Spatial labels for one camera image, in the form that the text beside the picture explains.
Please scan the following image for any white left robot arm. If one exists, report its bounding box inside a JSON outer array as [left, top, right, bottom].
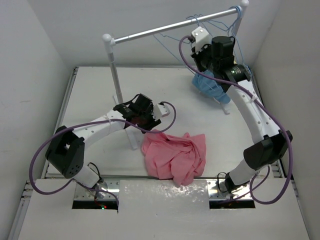
[[45, 93, 170, 188]]

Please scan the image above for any blue wire hanger with shirt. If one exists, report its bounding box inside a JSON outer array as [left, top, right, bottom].
[[202, 20, 230, 36]]

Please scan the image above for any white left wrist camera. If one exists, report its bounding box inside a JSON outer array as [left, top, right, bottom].
[[152, 104, 171, 121]]

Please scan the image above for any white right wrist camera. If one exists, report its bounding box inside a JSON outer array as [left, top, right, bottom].
[[191, 26, 211, 53]]

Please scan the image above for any pink t shirt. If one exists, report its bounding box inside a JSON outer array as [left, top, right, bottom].
[[141, 133, 207, 186]]

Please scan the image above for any blue wire hanger at end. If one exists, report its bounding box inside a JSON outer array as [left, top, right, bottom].
[[226, 6, 253, 78]]

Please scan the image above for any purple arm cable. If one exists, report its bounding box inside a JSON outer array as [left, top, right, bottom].
[[29, 101, 177, 195], [178, 35, 294, 204]]

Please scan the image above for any white clothes rack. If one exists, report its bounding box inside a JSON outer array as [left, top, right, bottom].
[[102, 0, 250, 151]]

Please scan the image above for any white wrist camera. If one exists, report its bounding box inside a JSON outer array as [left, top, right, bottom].
[[191, 26, 211, 53], [152, 104, 171, 121]]

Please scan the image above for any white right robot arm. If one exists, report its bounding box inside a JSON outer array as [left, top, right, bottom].
[[189, 36, 293, 193]]

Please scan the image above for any metal base mounting plate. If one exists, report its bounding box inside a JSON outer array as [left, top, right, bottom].
[[73, 178, 255, 201]]

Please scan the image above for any blue t shirt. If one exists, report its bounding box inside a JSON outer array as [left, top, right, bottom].
[[192, 73, 231, 104]]

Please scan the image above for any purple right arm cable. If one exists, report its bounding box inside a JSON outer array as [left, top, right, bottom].
[[178, 35, 294, 204]]

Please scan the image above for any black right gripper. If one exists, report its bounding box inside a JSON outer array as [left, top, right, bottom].
[[191, 40, 219, 73]]

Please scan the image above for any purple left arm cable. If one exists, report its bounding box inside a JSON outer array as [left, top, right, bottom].
[[29, 101, 177, 195]]

